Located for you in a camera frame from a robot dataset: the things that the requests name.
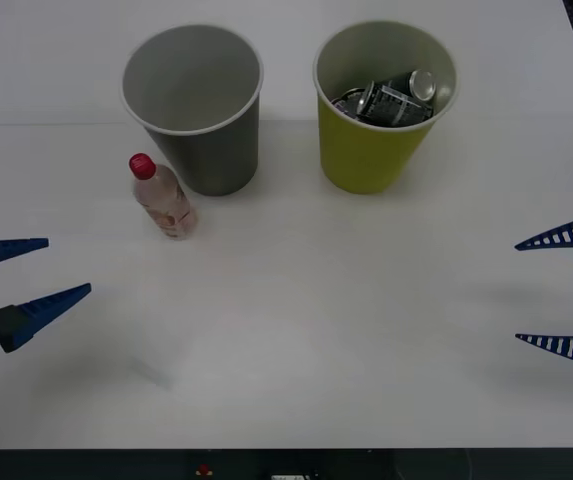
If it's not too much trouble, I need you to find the yellow-green plastic waste bin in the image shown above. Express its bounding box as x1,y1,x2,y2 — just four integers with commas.
312,19,460,195

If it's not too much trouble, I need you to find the clear bottle with red cap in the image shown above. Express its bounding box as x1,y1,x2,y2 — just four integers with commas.
128,152,200,241

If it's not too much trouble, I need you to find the dark purple can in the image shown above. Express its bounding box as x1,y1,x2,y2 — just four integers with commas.
330,88,367,117

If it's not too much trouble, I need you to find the dark robot torso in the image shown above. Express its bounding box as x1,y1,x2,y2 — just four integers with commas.
0,448,573,480

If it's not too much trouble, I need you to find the grey plastic waste bin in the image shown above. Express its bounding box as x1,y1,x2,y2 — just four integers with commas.
118,23,265,197

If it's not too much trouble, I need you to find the black can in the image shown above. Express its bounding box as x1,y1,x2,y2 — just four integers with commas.
384,68,440,104
356,82,435,126

